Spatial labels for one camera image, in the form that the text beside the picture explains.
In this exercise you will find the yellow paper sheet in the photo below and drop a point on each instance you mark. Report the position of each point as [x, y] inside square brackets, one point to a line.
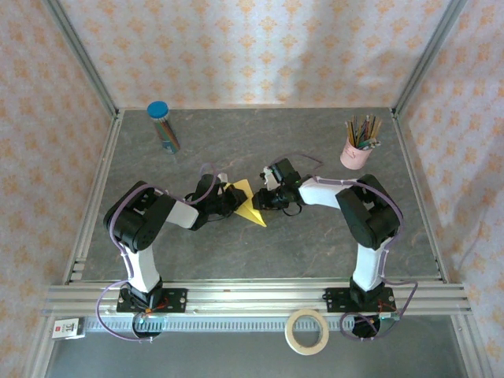
[252, 214]

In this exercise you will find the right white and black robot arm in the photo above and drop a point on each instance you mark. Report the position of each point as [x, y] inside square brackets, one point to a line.
[319, 195]

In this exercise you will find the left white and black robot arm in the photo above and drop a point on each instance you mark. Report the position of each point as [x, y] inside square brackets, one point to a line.
[183, 214]

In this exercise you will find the pink pencil cup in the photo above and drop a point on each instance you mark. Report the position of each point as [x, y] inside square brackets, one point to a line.
[354, 159]

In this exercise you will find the pencil tube with blue lid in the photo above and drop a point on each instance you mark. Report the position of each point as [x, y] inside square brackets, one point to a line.
[167, 134]

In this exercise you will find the bunch of coloured pencils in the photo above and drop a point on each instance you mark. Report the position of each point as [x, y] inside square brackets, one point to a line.
[364, 132]

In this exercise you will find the masking tape roll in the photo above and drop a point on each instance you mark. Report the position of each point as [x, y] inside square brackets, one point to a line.
[307, 350]

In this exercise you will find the white card with red mark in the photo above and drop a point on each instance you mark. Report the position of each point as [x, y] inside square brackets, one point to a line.
[69, 327]

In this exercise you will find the wide aluminium frame rail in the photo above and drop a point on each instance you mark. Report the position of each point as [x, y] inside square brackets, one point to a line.
[256, 295]

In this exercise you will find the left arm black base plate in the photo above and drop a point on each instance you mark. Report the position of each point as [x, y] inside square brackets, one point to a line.
[177, 297]

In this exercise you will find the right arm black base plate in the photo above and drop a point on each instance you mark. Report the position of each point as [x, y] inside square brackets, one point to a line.
[334, 299]

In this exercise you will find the aluminium side rail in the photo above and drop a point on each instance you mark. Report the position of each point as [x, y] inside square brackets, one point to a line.
[421, 204]
[94, 197]

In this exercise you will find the aluminium frame post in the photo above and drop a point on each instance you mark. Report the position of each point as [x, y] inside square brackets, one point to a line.
[84, 59]
[427, 51]

